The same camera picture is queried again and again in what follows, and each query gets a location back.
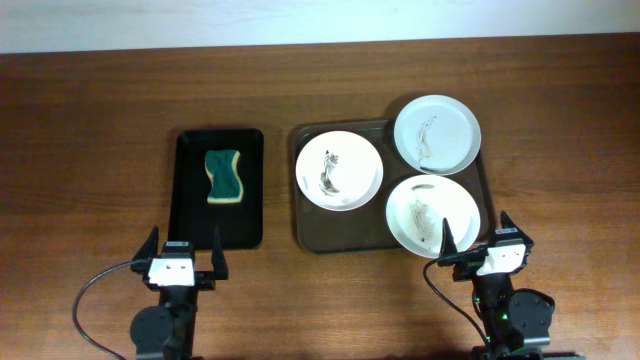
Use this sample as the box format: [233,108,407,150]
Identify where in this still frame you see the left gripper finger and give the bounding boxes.
[211,226,226,273]
[133,226,159,260]

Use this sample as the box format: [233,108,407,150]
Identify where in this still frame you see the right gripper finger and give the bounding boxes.
[439,218,458,258]
[499,211,523,234]

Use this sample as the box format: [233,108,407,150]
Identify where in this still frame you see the white plate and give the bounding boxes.
[295,131,384,211]
[385,175,481,258]
[393,95,482,175]

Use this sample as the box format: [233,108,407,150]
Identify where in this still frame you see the green yellow sponge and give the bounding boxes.
[204,150,244,205]

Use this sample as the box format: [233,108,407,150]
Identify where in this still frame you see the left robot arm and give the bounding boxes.
[130,228,229,360]

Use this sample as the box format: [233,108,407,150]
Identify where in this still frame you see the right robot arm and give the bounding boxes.
[436,212,555,359]

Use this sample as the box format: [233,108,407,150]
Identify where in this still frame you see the black small tray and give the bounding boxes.
[168,129,264,251]

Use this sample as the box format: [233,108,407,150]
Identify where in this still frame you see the brown large tray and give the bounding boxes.
[290,119,496,255]

